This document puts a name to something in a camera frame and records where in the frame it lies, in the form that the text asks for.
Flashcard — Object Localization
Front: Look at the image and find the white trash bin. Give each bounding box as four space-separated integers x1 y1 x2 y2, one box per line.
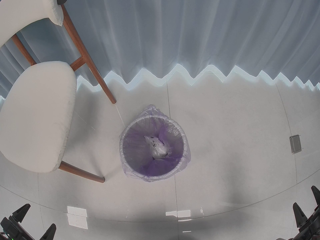
120 116 189 182

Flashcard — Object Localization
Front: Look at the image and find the white cushioned wooden chair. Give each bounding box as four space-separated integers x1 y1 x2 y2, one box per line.
0 0 117 184

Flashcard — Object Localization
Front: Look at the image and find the purple plastic bag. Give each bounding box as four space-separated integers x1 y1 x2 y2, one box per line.
119 104 192 183

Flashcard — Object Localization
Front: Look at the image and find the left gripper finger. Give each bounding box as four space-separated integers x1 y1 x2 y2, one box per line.
39 223 57 240
11 203 31 222

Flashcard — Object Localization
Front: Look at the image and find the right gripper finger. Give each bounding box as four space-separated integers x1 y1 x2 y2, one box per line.
311 185 320 205
292 202 308 229

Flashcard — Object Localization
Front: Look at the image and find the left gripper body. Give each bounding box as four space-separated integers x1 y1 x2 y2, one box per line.
0 215 36 240

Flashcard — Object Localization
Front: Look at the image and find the blue-green curtain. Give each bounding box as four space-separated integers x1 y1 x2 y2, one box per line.
0 0 320 102

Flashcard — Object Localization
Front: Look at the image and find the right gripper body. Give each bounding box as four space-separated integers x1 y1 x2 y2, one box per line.
287 208 320 240

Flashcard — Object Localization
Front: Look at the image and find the white plastic wrapper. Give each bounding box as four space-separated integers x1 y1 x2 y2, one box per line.
144 135 173 159

